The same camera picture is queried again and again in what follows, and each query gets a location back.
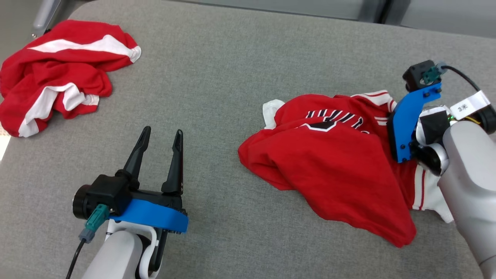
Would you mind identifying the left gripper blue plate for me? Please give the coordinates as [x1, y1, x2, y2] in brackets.
[107, 126, 189, 279]

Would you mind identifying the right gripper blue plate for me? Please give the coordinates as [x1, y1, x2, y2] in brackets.
[387, 82, 452, 175]

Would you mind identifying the red jersey black white print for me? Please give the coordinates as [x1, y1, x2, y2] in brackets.
[238, 90, 456, 248]

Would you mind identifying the red shorts white stripe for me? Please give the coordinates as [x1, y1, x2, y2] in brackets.
[0, 19, 142, 138]

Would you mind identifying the grey metal bar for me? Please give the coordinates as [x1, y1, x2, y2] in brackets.
[32, 0, 62, 38]

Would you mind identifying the black cable teal plug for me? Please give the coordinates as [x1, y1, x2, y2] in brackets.
[66, 204, 111, 279]
[422, 62, 483, 93]

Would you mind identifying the white cable label tag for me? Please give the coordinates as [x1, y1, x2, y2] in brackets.
[451, 90, 491, 114]

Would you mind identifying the grey partition post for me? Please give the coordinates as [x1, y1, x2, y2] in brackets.
[386, 0, 404, 24]
[356, 0, 386, 23]

